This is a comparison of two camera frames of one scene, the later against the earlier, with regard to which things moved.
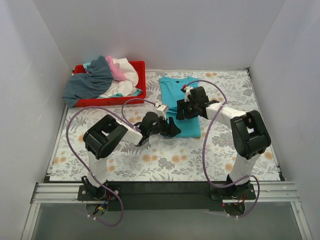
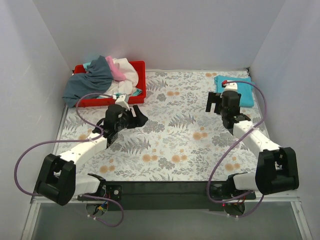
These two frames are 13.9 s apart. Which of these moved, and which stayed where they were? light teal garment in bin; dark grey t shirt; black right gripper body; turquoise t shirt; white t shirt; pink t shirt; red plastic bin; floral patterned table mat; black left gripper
Moved: black right gripper body; black left gripper; turquoise t shirt
Stayed: light teal garment in bin; pink t shirt; dark grey t shirt; white t shirt; floral patterned table mat; red plastic bin
